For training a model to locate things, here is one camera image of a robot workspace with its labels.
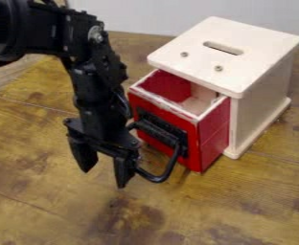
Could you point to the red drawer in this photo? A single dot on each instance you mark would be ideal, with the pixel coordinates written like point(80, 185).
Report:
point(174, 103)

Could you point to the black metal drawer handle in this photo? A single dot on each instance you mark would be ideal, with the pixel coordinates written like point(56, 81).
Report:
point(167, 134)

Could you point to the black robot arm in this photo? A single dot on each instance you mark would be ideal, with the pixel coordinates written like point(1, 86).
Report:
point(38, 27)

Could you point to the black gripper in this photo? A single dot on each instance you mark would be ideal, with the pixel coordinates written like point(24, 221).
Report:
point(100, 128)

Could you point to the white wooden box cabinet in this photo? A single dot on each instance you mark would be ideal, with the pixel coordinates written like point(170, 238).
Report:
point(242, 61)

